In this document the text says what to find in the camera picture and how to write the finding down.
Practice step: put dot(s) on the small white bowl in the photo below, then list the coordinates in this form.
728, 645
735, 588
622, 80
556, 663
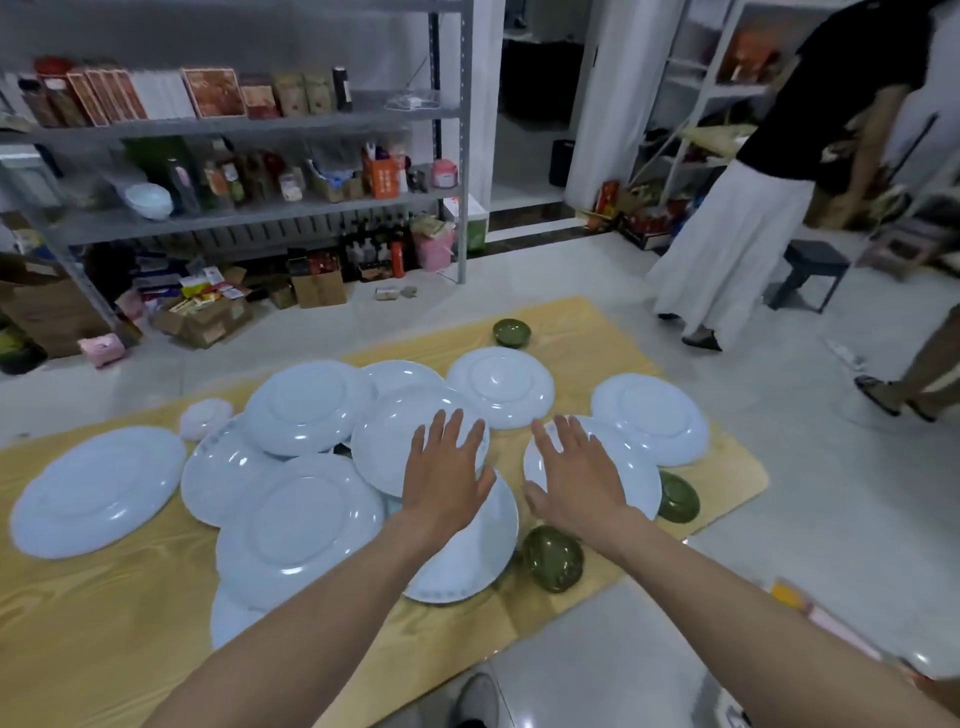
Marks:
204, 418

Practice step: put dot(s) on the person's left little finger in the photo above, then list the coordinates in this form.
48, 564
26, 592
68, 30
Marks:
415, 450

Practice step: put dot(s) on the pile of red boxes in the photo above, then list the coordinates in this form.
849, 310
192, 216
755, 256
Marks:
637, 217

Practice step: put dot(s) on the person's left forearm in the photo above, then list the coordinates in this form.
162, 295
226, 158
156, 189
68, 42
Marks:
300, 637

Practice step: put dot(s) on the person's grey shoe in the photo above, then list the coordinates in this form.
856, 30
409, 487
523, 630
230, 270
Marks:
477, 701

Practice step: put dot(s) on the person's left hand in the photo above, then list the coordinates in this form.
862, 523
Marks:
442, 487

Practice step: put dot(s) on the black bin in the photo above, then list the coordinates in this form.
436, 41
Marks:
561, 163

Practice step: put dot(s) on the person's right middle finger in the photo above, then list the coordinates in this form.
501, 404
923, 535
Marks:
568, 439

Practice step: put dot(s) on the person's left middle finger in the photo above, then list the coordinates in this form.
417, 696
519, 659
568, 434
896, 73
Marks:
457, 433

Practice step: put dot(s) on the spread of white plates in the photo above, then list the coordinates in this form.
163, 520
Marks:
300, 517

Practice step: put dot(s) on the pink jar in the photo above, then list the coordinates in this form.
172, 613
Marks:
444, 174

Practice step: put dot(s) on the grey metal shelf rack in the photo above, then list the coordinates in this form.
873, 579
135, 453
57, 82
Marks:
262, 212

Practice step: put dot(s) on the green ceramic bowl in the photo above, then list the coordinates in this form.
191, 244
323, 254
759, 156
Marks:
511, 333
679, 499
553, 559

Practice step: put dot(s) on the person's right little finger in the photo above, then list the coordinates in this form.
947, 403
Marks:
609, 466

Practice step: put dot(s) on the pink bag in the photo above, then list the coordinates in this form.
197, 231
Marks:
433, 244

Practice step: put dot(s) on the orange carton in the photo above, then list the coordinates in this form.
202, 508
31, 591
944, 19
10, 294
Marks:
382, 177

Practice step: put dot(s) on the person's right hand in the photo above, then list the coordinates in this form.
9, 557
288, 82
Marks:
581, 491

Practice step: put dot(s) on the row of packaged boxes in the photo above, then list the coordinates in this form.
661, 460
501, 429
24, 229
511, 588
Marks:
150, 96

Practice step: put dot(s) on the dark small stool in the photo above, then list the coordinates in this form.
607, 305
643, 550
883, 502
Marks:
810, 266

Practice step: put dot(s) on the yellow and pink packet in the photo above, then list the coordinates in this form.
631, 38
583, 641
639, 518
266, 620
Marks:
821, 619

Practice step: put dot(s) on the small brown cardboard box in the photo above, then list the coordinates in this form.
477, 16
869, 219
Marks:
319, 286

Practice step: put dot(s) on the person's right forearm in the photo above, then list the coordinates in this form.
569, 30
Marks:
750, 637

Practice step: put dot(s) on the open cardboard box with packets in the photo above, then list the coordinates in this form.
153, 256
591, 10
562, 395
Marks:
202, 319

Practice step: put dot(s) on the person's left thumb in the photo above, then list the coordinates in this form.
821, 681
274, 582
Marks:
487, 486

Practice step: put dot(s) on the person's right thumb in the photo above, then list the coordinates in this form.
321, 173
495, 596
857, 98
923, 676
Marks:
534, 496

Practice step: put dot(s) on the white metal shelf rack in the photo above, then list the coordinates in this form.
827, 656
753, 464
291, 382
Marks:
705, 90

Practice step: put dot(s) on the row of dark bottles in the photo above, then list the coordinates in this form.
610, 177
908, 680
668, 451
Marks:
375, 251

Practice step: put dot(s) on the large brown cardboard box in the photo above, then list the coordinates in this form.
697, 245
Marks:
49, 307

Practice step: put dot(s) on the white and green box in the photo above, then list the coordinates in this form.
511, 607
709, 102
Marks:
469, 221

